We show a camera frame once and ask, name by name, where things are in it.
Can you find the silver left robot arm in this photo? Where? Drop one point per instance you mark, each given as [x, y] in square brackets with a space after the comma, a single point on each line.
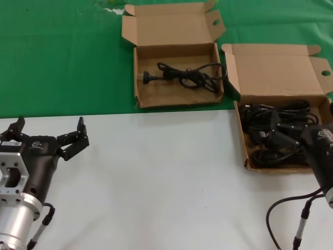
[15, 221]

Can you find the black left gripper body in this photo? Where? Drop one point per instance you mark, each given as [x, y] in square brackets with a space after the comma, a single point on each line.
[41, 166]

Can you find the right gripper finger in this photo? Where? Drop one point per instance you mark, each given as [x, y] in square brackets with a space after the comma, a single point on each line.
[275, 121]
[283, 140]

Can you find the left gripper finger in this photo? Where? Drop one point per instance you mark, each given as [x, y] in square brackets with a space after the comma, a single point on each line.
[14, 131]
[75, 142]

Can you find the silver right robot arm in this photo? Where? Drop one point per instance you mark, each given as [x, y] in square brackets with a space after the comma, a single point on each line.
[330, 198]

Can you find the cardboard box with torn corner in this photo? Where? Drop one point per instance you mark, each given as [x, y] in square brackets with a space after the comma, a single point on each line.
[177, 26]

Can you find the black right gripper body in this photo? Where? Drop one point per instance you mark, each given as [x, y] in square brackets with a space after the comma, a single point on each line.
[321, 156]

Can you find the intact open cardboard box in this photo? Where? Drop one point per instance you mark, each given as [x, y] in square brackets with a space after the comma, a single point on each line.
[273, 75]

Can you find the left wrist camera silver mount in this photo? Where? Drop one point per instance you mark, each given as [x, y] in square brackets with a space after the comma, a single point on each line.
[22, 172]

